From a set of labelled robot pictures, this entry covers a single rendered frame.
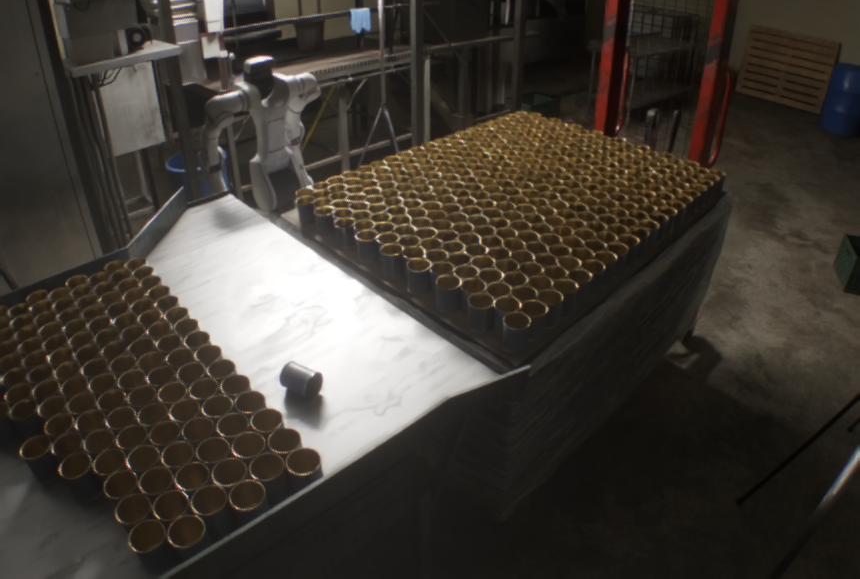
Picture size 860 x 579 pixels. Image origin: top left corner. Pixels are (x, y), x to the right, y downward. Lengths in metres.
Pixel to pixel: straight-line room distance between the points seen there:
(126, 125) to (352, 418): 2.87
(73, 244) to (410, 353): 2.56
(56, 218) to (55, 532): 2.47
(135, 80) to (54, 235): 1.05
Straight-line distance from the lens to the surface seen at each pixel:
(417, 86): 4.59
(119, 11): 3.27
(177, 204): 2.31
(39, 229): 3.57
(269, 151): 2.54
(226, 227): 2.18
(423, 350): 1.48
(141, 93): 3.82
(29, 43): 3.35
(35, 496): 1.41
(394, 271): 1.70
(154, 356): 1.50
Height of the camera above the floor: 2.03
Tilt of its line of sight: 31 degrees down
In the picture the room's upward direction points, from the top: straight up
